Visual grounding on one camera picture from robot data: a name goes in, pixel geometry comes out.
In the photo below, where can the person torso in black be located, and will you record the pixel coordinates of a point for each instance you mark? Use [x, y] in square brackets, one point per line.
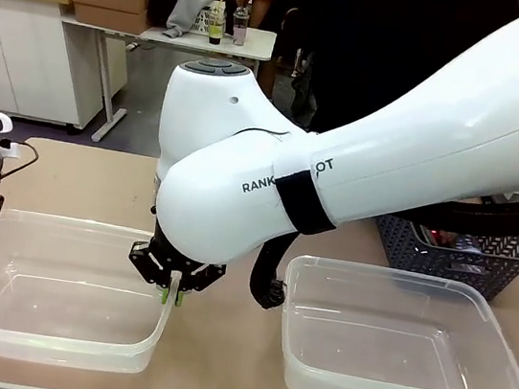
[383, 38]

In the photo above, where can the white desk with metal legs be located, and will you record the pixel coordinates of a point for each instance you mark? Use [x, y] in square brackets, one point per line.
[256, 44]

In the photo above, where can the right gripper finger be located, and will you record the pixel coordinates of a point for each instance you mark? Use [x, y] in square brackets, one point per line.
[201, 280]
[150, 266]

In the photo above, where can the clear plastic container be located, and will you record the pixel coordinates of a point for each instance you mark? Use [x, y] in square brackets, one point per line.
[385, 367]
[77, 323]

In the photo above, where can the dark grey perforated basket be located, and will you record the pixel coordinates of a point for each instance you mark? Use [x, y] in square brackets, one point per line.
[423, 268]

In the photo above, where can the small white laundry basket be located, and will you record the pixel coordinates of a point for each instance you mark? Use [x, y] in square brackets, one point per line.
[201, 22]

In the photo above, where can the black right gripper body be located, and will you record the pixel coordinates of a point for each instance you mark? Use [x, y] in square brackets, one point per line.
[183, 256]

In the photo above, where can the white cabinet with wooden top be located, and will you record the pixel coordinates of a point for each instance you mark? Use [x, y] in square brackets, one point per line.
[27, 60]

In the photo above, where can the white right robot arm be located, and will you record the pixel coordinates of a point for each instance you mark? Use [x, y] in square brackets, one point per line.
[395, 126]

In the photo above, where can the clear bottle with pink drink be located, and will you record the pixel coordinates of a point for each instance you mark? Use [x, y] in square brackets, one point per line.
[239, 29]

